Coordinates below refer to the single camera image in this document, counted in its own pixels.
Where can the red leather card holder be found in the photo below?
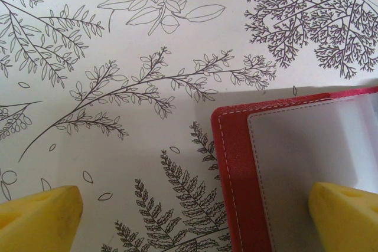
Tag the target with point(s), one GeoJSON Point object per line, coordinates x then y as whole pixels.
{"type": "Point", "coordinates": [295, 157]}

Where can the floral patterned table cover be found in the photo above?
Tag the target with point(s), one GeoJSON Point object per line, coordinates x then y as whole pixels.
{"type": "Point", "coordinates": [118, 116]}

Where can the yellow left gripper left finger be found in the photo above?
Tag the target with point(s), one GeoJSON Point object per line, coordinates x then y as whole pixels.
{"type": "Point", "coordinates": [38, 219]}

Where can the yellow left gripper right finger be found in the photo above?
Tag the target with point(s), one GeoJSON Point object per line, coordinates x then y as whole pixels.
{"type": "Point", "coordinates": [348, 219]}

